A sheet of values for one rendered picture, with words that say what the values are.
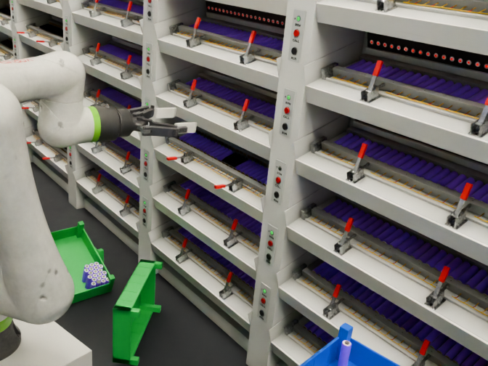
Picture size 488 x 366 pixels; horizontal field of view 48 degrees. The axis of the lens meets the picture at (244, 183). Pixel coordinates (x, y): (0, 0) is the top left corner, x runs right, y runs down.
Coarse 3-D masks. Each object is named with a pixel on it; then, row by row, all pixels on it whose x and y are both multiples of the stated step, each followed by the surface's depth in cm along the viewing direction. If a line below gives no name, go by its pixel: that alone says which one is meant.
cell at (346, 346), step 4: (344, 344) 103; (348, 344) 103; (344, 348) 103; (348, 348) 102; (340, 352) 104; (344, 352) 103; (348, 352) 103; (340, 356) 104; (344, 356) 103; (348, 356) 103; (340, 360) 104; (344, 360) 103; (348, 360) 104; (340, 364) 104; (344, 364) 104
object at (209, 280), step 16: (176, 224) 217; (160, 240) 212; (176, 240) 211; (192, 240) 207; (160, 256) 210; (176, 256) 200; (192, 256) 200; (208, 256) 196; (192, 272) 194; (208, 272) 192; (224, 272) 188; (240, 272) 188; (208, 288) 186; (224, 288) 181; (240, 288) 183; (224, 304) 179; (240, 304) 178; (240, 320) 174
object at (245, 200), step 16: (160, 144) 198; (160, 160) 197; (176, 160) 187; (192, 160) 186; (192, 176) 182; (208, 176) 176; (224, 192) 169; (240, 192) 165; (240, 208) 165; (256, 208) 157
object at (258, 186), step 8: (176, 144) 194; (184, 144) 192; (200, 152) 185; (208, 160) 180; (216, 160) 179; (224, 168) 174; (232, 168) 173; (224, 176) 173; (232, 176) 172; (240, 176) 169; (248, 184) 166; (256, 184) 164; (264, 192) 161
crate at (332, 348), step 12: (348, 324) 106; (348, 336) 105; (324, 348) 103; (336, 348) 107; (360, 348) 105; (312, 360) 100; (324, 360) 104; (336, 360) 108; (360, 360) 106; (372, 360) 104; (384, 360) 102
